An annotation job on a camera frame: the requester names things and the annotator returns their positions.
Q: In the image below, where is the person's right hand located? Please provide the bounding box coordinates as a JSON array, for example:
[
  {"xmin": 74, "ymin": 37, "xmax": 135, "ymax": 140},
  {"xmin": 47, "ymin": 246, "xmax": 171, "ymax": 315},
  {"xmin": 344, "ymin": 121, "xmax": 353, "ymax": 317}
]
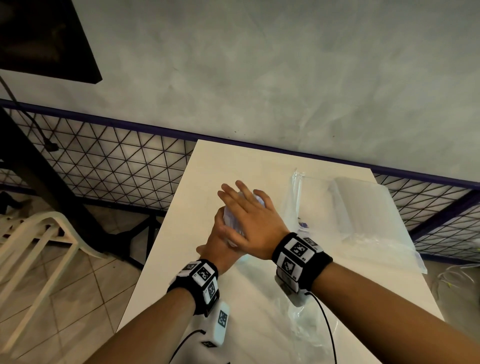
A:
[{"xmin": 217, "ymin": 180, "xmax": 291, "ymax": 262}]

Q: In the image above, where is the person's left forearm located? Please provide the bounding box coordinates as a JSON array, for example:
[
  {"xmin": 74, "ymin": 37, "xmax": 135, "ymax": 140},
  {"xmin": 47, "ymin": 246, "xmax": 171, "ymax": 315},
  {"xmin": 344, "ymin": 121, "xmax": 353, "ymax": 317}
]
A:
[{"xmin": 84, "ymin": 287, "xmax": 197, "ymax": 364}]

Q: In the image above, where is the cluster of white straws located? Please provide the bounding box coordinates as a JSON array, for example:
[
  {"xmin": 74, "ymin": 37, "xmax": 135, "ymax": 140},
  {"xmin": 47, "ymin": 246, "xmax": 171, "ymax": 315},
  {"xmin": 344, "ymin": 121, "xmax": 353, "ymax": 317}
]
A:
[{"xmin": 223, "ymin": 189, "xmax": 266, "ymax": 245}]

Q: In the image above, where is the person's left hand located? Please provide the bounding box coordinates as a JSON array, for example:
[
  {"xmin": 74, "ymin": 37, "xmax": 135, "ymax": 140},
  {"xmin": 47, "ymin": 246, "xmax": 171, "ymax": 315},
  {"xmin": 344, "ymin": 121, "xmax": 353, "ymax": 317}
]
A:
[{"xmin": 195, "ymin": 206, "xmax": 248, "ymax": 277}]

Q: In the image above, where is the clear plastic bag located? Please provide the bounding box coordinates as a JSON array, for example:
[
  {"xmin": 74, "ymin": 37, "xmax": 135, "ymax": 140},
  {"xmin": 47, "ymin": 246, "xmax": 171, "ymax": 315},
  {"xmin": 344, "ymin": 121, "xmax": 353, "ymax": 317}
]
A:
[{"xmin": 269, "ymin": 288, "xmax": 332, "ymax": 353}]

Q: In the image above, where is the clear acrylic sign stand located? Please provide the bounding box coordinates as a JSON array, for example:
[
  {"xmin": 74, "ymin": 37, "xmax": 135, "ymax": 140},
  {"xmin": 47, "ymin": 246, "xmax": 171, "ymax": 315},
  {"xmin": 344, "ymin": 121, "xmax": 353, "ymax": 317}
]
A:
[{"xmin": 281, "ymin": 168, "xmax": 332, "ymax": 238}]

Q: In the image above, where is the person's right forearm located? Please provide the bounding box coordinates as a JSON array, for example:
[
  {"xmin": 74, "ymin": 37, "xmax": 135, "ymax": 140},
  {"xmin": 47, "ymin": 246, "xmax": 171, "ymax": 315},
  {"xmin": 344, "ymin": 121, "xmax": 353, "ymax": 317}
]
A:
[{"xmin": 311, "ymin": 261, "xmax": 480, "ymax": 364}]

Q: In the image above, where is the black wall television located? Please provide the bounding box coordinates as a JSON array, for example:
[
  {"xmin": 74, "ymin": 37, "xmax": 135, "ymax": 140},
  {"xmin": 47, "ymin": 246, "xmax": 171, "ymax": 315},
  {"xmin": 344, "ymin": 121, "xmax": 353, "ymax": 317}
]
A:
[{"xmin": 0, "ymin": 0, "xmax": 103, "ymax": 84}]

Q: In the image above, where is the dark wooden post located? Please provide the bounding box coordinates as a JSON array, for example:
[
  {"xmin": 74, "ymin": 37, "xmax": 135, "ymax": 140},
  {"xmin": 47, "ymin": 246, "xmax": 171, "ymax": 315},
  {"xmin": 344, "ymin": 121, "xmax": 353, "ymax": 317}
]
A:
[{"xmin": 0, "ymin": 108, "xmax": 167, "ymax": 270}]

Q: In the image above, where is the pack of straws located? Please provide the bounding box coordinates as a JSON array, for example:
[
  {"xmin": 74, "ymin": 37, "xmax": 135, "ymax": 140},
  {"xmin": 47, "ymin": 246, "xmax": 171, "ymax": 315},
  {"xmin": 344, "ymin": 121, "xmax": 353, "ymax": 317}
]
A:
[{"xmin": 329, "ymin": 176, "xmax": 428, "ymax": 275}]

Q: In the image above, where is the black television cable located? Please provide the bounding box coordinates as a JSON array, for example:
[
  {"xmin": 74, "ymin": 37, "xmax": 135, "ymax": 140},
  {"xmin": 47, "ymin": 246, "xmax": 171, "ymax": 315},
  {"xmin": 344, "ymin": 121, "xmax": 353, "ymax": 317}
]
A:
[{"xmin": 0, "ymin": 76, "xmax": 60, "ymax": 153}]

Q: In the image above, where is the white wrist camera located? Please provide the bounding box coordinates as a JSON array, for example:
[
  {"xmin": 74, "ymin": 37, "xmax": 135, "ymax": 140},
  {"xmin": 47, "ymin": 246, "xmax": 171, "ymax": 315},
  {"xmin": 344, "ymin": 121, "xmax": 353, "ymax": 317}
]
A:
[
  {"xmin": 200, "ymin": 299, "xmax": 231, "ymax": 350},
  {"xmin": 273, "ymin": 275, "xmax": 313, "ymax": 308}
]

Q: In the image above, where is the thin white cable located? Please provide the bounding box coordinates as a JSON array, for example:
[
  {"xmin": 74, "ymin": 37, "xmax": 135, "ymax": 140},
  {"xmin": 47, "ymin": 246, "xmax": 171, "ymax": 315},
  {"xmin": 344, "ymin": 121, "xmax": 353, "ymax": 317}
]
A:
[{"xmin": 431, "ymin": 239, "xmax": 480, "ymax": 298}]

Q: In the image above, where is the black camera cable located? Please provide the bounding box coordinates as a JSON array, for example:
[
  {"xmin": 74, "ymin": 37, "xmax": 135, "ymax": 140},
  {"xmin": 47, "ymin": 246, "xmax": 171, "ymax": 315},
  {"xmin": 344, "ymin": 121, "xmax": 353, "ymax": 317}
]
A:
[
  {"xmin": 168, "ymin": 329, "xmax": 207, "ymax": 364},
  {"xmin": 305, "ymin": 291, "xmax": 338, "ymax": 364}
]

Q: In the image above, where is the white plastic chair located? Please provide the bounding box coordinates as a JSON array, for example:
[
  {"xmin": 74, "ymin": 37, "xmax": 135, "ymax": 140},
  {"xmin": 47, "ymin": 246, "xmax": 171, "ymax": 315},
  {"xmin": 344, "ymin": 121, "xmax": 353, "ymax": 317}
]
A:
[{"xmin": 0, "ymin": 211, "xmax": 109, "ymax": 355}]

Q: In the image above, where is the purple framed wire mesh fence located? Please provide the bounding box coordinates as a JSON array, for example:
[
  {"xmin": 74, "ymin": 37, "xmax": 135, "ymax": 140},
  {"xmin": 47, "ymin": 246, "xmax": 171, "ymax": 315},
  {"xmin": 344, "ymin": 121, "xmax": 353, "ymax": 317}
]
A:
[{"xmin": 0, "ymin": 98, "xmax": 480, "ymax": 265}]

